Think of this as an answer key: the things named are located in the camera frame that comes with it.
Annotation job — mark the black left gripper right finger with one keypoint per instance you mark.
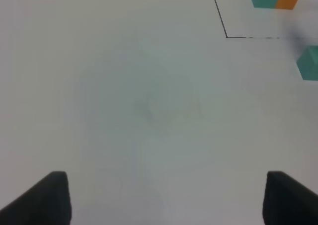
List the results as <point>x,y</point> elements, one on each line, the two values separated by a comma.
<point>288,202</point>

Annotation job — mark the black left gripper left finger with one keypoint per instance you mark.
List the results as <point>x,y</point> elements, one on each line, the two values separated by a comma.
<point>48,202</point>

